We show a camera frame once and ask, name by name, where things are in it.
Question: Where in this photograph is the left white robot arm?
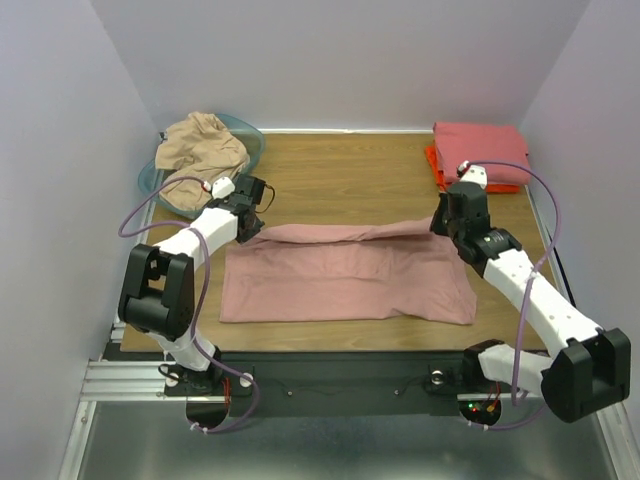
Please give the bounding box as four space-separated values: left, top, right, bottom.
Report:
118 174 268 395

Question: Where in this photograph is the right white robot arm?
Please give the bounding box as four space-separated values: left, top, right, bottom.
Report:
430 182 632 423

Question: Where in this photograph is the folded orange t shirt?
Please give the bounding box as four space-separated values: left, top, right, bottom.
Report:
425 145 520 194

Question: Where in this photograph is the beige t shirt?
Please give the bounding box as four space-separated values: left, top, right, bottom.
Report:
154 112 250 214

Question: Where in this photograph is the folded salmon pink t shirt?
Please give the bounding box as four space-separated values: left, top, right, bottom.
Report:
433 122 530 184

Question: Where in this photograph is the teal plastic basket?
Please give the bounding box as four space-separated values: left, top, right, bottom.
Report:
138 114 265 219

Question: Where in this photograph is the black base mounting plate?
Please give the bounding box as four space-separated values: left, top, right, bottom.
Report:
164 350 511 419

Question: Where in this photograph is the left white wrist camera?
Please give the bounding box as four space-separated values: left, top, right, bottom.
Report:
201 177 235 199

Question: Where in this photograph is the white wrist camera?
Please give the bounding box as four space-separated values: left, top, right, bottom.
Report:
201 177 235 199
457 161 488 190

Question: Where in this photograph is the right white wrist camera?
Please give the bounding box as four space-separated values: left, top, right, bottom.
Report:
457 161 488 190

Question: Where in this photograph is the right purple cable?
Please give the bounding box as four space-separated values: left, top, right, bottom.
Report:
457 159 563 431

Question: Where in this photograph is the purple cable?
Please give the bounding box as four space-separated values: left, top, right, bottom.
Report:
457 159 563 431
117 182 261 435

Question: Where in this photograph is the aluminium frame rail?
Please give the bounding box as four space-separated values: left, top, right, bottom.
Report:
57 134 639 479

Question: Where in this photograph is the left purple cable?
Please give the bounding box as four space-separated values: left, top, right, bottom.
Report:
117 182 261 435

